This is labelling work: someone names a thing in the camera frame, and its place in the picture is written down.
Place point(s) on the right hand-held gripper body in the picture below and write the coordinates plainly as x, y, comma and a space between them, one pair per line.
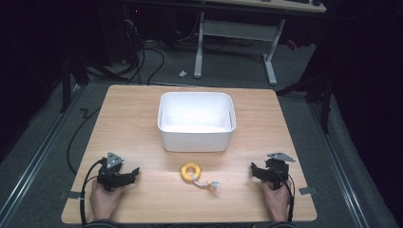
277, 172

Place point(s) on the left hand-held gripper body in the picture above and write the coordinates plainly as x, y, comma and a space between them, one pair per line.
111, 177

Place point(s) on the white plastic bin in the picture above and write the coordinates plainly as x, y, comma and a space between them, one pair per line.
196, 139

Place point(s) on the person's left hand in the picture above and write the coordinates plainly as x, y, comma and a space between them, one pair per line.
104, 202

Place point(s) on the person's right hand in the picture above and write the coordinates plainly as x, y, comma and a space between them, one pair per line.
276, 202

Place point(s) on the grey tape piece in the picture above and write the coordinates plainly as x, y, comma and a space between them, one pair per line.
307, 190
73, 195

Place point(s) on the black stand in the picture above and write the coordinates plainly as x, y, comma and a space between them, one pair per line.
66, 85
324, 104

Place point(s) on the crumpled white paper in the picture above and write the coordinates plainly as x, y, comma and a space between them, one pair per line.
182, 73

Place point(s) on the small red object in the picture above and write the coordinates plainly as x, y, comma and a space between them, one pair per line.
292, 45

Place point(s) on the dark computer case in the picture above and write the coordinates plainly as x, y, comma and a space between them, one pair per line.
117, 34

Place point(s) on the white-legged wooden desk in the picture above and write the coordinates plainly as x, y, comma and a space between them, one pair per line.
240, 30

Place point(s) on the metal floor rail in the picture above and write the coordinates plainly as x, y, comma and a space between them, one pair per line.
38, 158
339, 164

